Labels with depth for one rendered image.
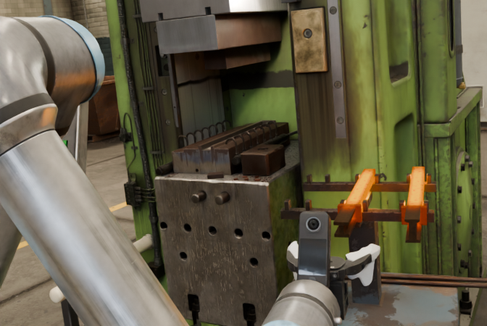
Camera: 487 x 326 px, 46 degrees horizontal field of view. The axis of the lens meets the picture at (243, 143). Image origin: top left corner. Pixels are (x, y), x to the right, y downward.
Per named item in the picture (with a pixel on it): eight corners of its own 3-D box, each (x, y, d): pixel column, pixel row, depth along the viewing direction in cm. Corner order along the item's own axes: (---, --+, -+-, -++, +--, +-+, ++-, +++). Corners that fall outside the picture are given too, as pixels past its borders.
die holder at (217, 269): (281, 337, 159) (267, 182, 151) (170, 316, 178) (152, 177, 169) (345, 259, 207) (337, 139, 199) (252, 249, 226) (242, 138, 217)
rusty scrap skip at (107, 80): (99, 147, 759) (90, 83, 743) (17, 143, 870) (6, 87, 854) (161, 130, 854) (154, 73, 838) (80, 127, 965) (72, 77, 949)
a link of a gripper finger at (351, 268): (357, 258, 94) (317, 274, 90) (356, 248, 94) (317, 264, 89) (378, 266, 91) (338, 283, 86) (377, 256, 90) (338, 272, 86)
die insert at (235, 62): (226, 69, 168) (225, 48, 167) (205, 70, 172) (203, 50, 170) (270, 60, 194) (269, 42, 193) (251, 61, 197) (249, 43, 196)
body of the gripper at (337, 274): (306, 298, 95) (286, 336, 84) (301, 250, 93) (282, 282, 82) (352, 302, 92) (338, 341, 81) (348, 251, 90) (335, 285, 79)
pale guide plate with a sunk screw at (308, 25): (325, 71, 156) (321, 7, 153) (295, 72, 160) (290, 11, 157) (327, 70, 158) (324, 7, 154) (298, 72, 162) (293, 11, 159)
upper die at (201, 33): (218, 49, 156) (214, 14, 155) (159, 54, 166) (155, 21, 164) (282, 40, 192) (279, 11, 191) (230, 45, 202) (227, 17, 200)
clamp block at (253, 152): (269, 176, 157) (267, 153, 156) (242, 175, 161) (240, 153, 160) (286, 166, 168) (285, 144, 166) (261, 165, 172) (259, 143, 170)
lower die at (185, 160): (230, 174, 163) (227, 145, 162) (173, 172, 173) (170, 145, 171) (290, 143, 199) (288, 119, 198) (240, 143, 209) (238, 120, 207)
